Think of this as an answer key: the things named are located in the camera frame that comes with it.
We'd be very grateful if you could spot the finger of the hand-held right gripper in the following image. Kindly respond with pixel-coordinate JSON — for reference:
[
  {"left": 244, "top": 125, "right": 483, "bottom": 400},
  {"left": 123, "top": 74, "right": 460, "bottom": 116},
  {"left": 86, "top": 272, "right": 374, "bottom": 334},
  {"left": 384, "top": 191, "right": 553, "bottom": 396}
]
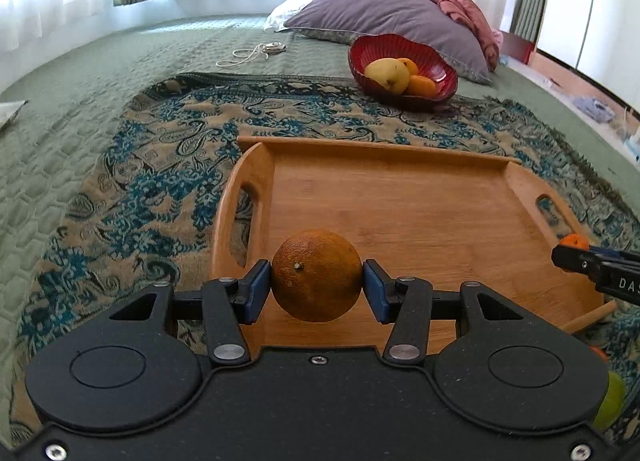
[
  {"left": 588, "top": 245, "right": 640, "bottom": 262},
  {"left": 551, "top": 243, "right": 601, "bottom": 287}
]

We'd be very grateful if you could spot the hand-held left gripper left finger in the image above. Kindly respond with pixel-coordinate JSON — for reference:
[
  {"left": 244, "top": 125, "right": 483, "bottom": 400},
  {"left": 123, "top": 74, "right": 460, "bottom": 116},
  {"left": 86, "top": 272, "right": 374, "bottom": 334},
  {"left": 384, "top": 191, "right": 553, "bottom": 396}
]
[{"left": 107, "top": 260, "right": 271, "bottom": 367}]

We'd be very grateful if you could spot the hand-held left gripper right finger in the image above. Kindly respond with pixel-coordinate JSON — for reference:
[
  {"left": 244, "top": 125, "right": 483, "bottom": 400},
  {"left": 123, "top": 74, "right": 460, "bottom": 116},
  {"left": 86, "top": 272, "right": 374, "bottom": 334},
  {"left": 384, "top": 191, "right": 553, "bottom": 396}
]
[{"left": 363, "top": 259, "right": 532, "bottom": 366}]

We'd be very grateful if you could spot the large orange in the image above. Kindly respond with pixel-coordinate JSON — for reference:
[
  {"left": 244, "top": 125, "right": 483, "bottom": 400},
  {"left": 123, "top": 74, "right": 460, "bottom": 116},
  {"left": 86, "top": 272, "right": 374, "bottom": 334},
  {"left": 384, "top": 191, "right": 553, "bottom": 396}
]
[{"left": 270, "top": 229, "right": 363, "bottom": 321}]

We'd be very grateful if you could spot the wooden tray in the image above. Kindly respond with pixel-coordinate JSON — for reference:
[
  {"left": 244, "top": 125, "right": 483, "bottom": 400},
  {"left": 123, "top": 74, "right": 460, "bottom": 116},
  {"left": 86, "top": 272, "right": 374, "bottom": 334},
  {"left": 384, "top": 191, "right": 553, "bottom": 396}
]
[{"left": 209, "top": 136, "right": 619, "bottom": 360}]

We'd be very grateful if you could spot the green apple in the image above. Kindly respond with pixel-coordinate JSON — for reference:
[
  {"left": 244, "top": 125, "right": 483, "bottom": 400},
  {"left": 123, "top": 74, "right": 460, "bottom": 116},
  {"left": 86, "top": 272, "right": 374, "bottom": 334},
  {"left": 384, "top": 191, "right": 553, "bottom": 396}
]
[{"left": 594, "top": 372, "right": 627, "bottom": 431}]

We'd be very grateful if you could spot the blue cloth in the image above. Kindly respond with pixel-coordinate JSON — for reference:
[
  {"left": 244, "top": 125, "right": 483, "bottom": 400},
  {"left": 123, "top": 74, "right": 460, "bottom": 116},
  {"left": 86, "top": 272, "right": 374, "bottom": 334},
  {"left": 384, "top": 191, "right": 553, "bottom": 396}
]
[{"left": 571, "top": 95, "right": 617, "bottom": 125}]

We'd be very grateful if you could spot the paisley patterned blanket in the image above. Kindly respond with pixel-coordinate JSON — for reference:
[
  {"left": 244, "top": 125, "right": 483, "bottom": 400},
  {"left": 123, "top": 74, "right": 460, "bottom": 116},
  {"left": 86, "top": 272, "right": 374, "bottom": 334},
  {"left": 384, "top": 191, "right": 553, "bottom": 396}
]
[{"left": 10, "top": 72, "right": 640, "bottom": 444}]

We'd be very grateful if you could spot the yellow pear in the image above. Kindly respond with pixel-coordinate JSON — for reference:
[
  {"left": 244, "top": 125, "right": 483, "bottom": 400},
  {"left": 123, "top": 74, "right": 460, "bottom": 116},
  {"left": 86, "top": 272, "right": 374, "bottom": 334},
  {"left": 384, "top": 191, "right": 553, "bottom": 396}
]
[{"left": 364, "top": 58, "right": 411, "bottom": 94}]

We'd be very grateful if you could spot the red ribbed bowl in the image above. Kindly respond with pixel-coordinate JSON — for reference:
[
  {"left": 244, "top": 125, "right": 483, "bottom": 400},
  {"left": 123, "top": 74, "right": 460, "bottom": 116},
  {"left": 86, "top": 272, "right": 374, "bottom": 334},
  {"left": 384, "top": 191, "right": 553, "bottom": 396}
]
[{"left": 348, "top": 34, "right": 459, "bottom": 112}]

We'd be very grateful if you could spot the purple pillow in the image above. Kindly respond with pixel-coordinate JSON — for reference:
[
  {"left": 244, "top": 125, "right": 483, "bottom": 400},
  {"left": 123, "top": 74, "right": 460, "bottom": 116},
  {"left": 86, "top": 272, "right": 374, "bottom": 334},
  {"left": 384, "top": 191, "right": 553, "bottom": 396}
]
[{"left": 284, "top": 0, "right": 494, "bottom": 86}]

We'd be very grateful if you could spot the white pillow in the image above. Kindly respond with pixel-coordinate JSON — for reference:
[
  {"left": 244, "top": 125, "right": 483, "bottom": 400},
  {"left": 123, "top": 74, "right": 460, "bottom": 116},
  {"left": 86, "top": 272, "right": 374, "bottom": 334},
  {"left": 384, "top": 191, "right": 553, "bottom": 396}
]
[{"left": 264, "top": 0, "right": 326, "bottom": 33}]

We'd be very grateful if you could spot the white corded device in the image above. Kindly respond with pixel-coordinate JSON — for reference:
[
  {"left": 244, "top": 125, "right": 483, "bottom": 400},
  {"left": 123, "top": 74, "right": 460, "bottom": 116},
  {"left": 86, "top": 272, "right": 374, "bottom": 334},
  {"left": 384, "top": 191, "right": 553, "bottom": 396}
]
[{"left": 216, "top": 41, "right": 287, "bottom": 68}]

